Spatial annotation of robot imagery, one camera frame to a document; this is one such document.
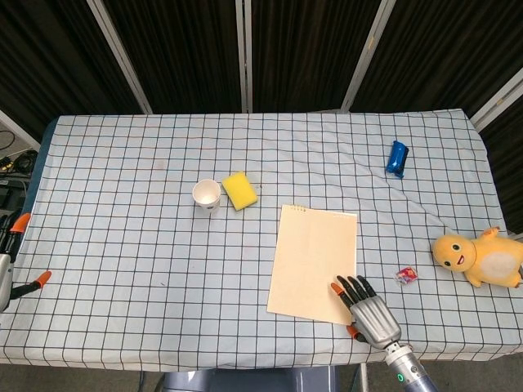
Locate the blue checkered tablecloth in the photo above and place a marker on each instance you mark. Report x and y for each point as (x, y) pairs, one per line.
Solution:
(163, 265)

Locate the yellow plush duck toy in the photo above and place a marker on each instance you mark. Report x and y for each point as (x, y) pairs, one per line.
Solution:
(482, 259)

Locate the beige paper notepad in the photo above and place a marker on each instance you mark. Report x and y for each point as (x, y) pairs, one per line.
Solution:
(312, 261)

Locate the white paper cup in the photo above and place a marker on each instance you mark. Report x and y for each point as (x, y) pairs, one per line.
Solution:
(206, 198)

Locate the yellow sponge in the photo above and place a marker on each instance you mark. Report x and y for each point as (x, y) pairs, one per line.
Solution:
(240, 191)

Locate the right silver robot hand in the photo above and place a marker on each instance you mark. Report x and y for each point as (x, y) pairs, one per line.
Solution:
(374, 316)

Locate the small wrapped candy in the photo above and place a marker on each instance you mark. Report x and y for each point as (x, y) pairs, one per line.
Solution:
(406, 275)

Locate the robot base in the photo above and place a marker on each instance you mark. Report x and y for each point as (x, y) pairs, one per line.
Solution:
(249, 380)

